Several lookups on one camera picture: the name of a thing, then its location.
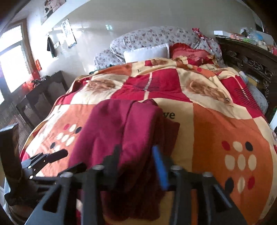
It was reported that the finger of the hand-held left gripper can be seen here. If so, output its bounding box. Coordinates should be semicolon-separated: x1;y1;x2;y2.
32;162;88;184
20;149;69;173

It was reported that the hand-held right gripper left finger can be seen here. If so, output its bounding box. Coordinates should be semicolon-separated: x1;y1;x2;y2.
26;144;122;225

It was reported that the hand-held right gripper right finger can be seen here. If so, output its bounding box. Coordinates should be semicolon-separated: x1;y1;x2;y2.
151;145;248;225

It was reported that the maroon fleece garment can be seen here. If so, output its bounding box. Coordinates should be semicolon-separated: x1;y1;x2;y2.
68;98;181;221

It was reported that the dark wooden side table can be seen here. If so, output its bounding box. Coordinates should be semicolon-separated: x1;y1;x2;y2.
16;70;70;128

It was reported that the red orange checked printed blanket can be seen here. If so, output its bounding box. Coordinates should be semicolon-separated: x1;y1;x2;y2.
19;57;277;225

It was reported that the window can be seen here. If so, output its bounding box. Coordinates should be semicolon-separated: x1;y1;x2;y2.
0;18;36;104

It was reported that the white pillow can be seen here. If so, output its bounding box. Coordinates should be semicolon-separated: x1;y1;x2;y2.
123;43;170;64

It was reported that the red embroidered pillow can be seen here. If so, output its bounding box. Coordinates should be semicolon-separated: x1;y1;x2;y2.
170;43;215;65

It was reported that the floral quilt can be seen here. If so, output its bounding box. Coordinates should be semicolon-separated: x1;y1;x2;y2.
94;26;225;71

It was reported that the dark carved wooden headboard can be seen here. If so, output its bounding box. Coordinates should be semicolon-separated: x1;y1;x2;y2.
215;36;277;122

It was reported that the clutter on headboard shelf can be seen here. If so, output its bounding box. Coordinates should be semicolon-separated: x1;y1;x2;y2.
214;27;277;55

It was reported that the dark cloth hanging on wall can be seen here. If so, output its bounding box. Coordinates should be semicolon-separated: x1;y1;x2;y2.
47;36;57;58

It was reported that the wall calendar poster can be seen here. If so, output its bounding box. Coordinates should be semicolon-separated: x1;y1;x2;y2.
62;19;77;49

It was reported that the large wall poster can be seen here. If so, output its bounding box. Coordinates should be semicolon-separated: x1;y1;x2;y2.
40;0;66;24

